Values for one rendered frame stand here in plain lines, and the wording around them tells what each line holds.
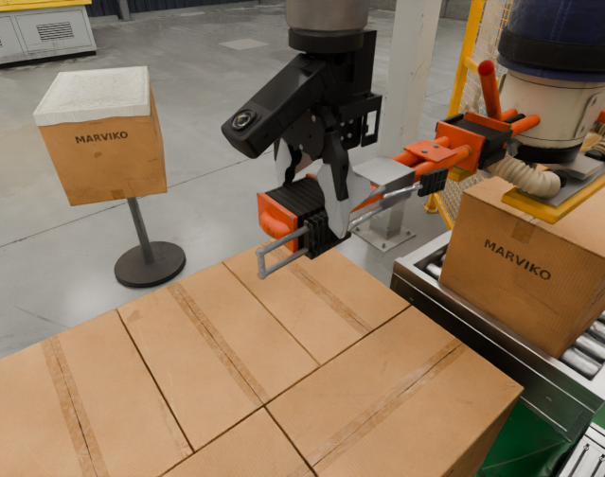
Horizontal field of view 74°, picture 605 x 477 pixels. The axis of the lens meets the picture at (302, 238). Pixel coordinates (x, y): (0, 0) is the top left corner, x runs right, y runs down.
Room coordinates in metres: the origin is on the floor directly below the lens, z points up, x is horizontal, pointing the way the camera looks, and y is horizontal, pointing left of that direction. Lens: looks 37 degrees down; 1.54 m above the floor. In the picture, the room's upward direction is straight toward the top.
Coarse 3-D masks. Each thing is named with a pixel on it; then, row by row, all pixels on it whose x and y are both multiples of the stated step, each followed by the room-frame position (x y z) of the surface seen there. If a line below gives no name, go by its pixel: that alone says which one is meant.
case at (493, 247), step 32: (480, 192) 1.01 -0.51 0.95; (480, 224) 0.96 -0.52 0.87; (512, 224) 0.89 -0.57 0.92; (544, 224) 0.85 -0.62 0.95; (576, 224) 0.85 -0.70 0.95; (448, 256) 1.01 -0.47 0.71; (480, 256) 0.93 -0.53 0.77; (512, 256) 0.86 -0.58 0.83; (544, 256) 0.81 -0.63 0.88; (576, 256) 0.76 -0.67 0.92; (448, 288) 0.99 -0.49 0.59; (480, 288) 0.91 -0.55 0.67; (512, 288) 0.84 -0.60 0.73; (544, 288) 0.78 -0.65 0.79; (576, 288) 0.73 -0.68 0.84; (512, 320) 0.81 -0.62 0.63; (544, 320) 0.75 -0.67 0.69; (576, 320) 0.70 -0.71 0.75
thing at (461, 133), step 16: (448, 128) 0.62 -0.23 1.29; (464, 128) 0.64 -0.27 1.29; (480, 128) 0.64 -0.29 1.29; (496, 128) 0.64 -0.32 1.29; (464, 144) 0.60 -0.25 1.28; (480, 144) 0.58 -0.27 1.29; (496, 144) 0.59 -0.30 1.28; (464, 160) 0.59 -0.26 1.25; (480, 160) 0.58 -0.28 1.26; (496, 160) 0.60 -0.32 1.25
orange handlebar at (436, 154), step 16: (512, 112) 0.74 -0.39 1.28; (512, 128) 0.66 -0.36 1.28; (528, 128) 0.69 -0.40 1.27; (416, 144) 0.58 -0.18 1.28; (432, 144) 0.58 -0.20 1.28; (448, 144) 0.61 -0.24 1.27; (400, 160) 0.54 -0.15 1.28; (416, 160) 0.56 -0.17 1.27; (432, 160) 0.53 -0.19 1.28; (448, 160) 0.55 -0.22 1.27; (416, 176) 0.50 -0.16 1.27; (272, 224) 0.38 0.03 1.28
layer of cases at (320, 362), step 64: (256, 256) 1.21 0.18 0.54; (320, 256) 1.21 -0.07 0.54; (128, 320) 0.89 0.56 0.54; (192, 320) 0.89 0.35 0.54; (256, 320) 0.89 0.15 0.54; (320, 320) 0.89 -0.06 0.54; (384, 320) 0.89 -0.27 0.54; (0, 384) 0.65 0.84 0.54; (64, 384) 0.65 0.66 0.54; (128, 384) 0.65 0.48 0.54; (192, 384) 0.65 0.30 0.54; (256, 384) 0.65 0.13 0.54; (320, 384) 0.65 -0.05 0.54; (384, 384) 0.65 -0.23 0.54; (448, 384) 0.65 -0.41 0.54; (512, 384) 0.65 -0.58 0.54; (0, 448) 0.48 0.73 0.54; (64, 448) 0.48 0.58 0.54; (128, 448) 0.48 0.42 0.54; (192, 448) 0.48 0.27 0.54; (256, 448) 0.48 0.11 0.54; (320, 448) 0.48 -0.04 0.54; (384, 448) 0.48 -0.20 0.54; (448, 448) 0.48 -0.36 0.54
